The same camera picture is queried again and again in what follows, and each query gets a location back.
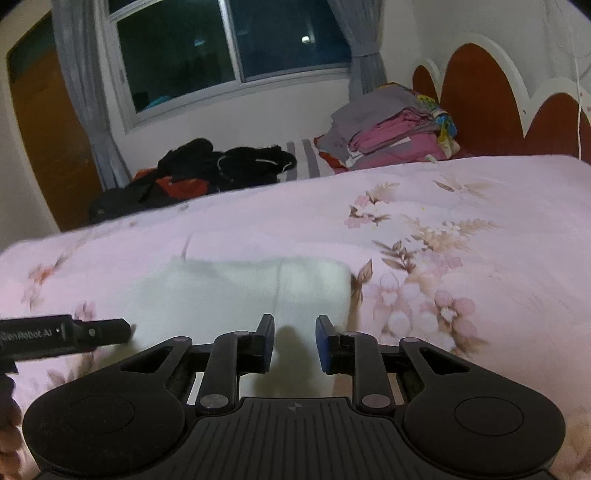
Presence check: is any white knitted cloth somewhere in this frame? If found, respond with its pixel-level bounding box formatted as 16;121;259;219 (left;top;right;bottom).
120;257;352;398

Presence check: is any stack of folded clothes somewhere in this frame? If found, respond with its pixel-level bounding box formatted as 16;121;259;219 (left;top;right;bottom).
314;83;461;173

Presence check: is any grey right curtain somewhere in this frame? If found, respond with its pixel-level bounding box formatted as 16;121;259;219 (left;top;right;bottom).
328;0;387;100

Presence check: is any pile of black clothes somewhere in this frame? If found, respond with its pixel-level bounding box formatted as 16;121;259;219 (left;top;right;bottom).
89;138;297;225

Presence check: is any window with white frame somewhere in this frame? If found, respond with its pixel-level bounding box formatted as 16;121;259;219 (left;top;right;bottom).
97;0;352;130

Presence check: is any person's left hand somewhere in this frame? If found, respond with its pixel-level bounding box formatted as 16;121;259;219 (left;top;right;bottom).
0;399;38;480

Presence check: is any white charger cable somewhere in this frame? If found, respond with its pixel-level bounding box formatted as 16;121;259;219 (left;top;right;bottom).
565;0;591;163

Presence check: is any grey curtain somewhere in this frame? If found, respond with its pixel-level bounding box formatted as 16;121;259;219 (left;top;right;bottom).
328;0;387;100
51;0;130;190

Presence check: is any brown wooden door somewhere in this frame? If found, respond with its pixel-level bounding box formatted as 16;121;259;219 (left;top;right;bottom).
7;14;102;231

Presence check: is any pink floral bedspread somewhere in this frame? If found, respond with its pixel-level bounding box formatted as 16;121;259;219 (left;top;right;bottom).
1;156;590;479

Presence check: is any grey left curtain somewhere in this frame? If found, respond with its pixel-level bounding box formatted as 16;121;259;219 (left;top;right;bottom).
51;0;130;190

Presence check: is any striped bed sheet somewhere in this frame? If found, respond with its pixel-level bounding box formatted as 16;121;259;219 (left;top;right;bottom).
277;139;335;183

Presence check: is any red white headboard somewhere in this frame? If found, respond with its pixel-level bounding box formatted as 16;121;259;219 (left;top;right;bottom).
413;33;590;163

